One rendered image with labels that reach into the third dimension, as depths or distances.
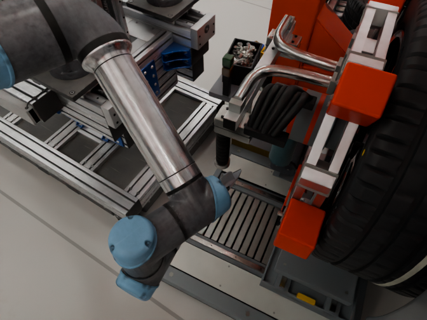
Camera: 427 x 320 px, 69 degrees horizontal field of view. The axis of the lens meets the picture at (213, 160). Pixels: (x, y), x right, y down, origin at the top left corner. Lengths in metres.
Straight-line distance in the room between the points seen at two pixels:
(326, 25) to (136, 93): 0.86
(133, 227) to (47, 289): 1.18
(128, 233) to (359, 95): 0.41
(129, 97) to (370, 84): 0.38
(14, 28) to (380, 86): 0.55
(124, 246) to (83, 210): 1.27
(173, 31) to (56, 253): 1.15
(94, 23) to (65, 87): 0.51
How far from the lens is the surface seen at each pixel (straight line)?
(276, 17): 1.25
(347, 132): 0.61
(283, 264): 1.32
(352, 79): 0.53
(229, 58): 1.35
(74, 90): 1.05
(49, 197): 1.88
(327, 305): 1.39
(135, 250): 0.50
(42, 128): 1.89
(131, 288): 0.61
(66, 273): 1.66
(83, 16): 0.59
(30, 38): 0.58
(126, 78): 0.56
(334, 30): 1.29
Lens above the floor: 1.47
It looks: 55 degrees down
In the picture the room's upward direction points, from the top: straight up
